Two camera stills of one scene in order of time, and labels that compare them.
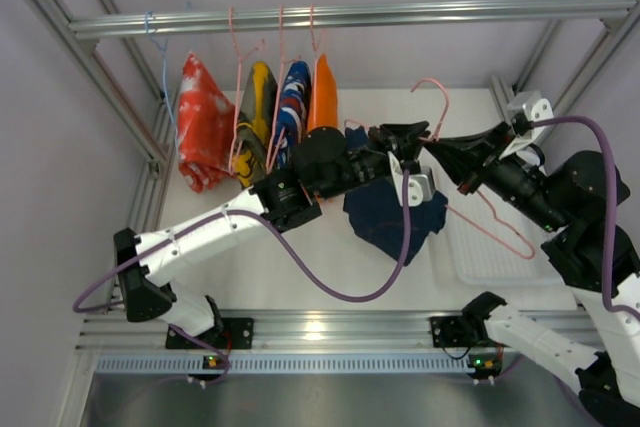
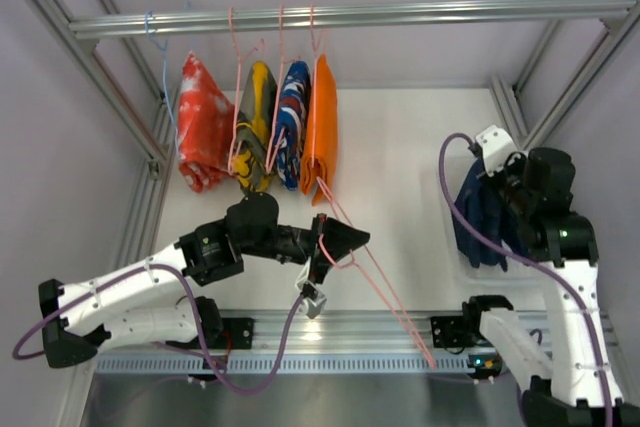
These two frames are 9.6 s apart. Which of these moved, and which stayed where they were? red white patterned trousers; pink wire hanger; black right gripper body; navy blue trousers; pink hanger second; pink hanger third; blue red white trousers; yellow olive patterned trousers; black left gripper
Moved: pink wire hanger; black left gripper; navy blue trousers
Stayed: pink hanger second; blue red white trousers; red white patterned trousers; yellow olive patterned trousers; pink hanger third; black right gripper body
